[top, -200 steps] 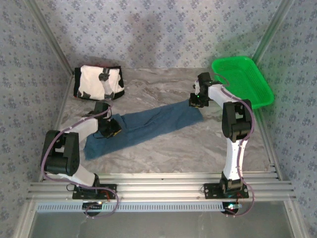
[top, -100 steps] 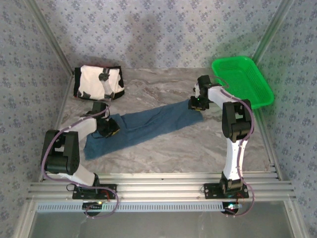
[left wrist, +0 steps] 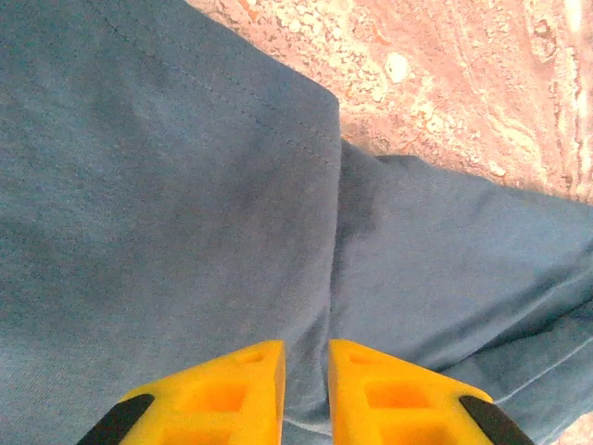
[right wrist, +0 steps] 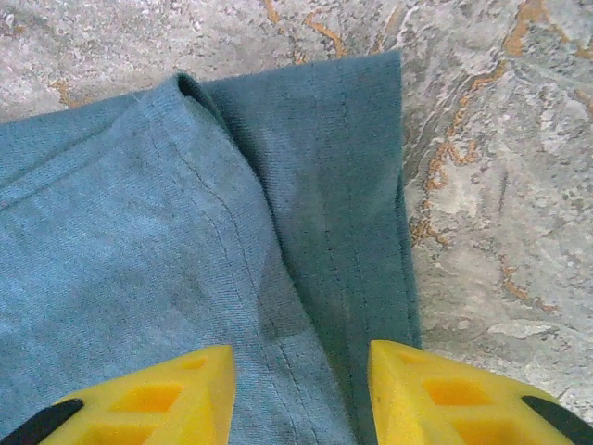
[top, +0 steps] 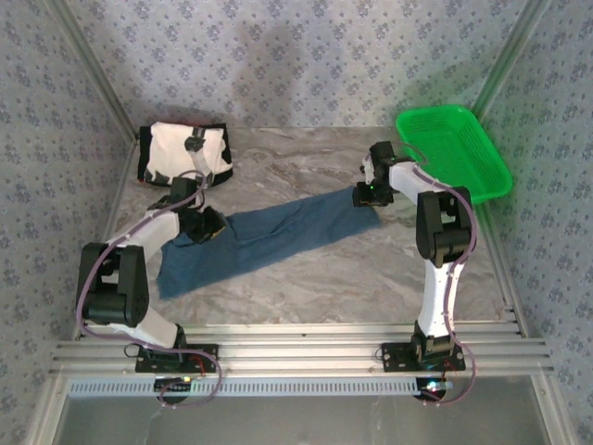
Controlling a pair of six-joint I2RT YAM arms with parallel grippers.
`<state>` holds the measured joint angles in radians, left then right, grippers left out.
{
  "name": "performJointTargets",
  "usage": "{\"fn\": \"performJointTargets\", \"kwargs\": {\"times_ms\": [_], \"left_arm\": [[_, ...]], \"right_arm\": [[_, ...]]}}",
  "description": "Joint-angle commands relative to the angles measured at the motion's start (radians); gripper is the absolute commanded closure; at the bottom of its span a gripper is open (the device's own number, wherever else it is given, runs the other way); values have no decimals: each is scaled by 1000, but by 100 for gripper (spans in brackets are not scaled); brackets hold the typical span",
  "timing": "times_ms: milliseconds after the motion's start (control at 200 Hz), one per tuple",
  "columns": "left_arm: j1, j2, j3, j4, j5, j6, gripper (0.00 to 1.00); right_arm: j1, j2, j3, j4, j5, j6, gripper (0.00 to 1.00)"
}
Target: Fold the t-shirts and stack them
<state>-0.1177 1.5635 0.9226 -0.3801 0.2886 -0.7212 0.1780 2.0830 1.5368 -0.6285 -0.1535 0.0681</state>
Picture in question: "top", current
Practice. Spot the blue t-shirt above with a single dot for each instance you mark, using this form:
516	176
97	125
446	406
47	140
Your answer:
278	236

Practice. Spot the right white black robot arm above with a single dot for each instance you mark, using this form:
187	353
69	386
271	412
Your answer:
445	232

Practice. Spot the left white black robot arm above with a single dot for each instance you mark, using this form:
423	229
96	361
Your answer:
116	296

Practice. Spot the folded white black t-shirt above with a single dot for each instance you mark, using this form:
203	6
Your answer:
176	153

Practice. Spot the green plastic basket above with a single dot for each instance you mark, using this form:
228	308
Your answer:
454	143

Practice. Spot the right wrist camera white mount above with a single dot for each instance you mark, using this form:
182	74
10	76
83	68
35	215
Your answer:
367	169

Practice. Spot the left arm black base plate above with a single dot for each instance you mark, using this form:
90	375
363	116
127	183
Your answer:
204	359

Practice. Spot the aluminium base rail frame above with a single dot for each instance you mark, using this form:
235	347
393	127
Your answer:
301	347

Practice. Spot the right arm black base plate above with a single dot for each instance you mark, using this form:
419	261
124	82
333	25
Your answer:
396	357

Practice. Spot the aluminium corner post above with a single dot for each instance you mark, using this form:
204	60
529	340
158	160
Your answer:
512	55
97	69

